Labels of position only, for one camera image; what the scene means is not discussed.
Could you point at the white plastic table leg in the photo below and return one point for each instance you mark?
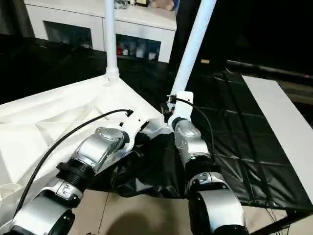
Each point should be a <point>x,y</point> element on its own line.
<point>111,34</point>
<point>193,49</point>

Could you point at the white plastic table top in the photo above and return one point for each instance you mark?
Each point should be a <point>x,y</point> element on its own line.
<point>49,112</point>

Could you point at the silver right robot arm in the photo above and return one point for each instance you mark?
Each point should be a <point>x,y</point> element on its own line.
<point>190,142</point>

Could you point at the small yellow label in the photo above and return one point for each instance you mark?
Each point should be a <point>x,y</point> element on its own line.
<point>205,61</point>

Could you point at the black mat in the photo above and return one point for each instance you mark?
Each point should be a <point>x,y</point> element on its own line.
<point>244,137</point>

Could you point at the shiny silver ornament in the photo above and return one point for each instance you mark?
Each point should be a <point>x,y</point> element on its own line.
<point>124,3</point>

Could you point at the black cabinet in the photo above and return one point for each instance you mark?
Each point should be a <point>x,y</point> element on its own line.
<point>254,29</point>

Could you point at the white sideboard with glass doors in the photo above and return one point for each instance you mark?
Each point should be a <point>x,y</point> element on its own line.
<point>63,12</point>

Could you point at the grey curtain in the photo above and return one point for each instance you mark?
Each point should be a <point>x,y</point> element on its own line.
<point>12,14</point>

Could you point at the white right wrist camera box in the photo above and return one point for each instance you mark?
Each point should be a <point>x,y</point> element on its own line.
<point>183,105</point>

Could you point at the black metal table frame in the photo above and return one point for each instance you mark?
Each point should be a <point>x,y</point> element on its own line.
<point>283,223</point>

